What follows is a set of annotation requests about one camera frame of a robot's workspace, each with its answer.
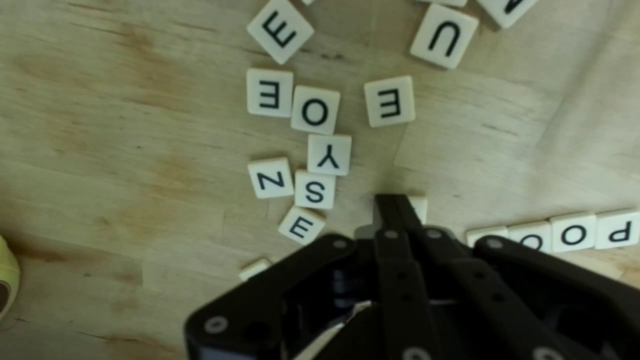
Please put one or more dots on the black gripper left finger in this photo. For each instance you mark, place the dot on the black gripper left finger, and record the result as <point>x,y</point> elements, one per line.
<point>400,280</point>

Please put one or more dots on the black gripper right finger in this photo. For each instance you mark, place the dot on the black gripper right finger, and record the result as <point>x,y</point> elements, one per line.
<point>532,312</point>

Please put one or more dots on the cream letter tile E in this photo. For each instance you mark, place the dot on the cream letter tile E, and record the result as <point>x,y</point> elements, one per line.
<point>418,208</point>
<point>390,101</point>
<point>280,30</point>
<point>268,92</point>
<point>301,225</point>

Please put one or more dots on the cream letter tile P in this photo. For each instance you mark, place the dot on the cream letter tile P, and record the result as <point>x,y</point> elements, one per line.
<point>616,231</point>

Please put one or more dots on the cream letter tile S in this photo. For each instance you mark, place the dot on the cream letter tile S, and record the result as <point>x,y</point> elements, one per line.
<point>315,188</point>

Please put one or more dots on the cream letter tile Y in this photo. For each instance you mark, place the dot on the cream letter tile Y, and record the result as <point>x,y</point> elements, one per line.
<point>328,155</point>

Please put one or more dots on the cream letter tile Z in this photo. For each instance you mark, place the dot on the cream letter tile Z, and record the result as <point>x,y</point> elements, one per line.
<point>271,178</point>

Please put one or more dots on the cream letter tile U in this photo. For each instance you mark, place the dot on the cream letter tile U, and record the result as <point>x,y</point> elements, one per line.
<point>444,37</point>

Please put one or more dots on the yellow cloth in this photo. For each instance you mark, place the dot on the yellow cloth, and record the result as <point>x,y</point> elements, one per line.
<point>7,276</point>

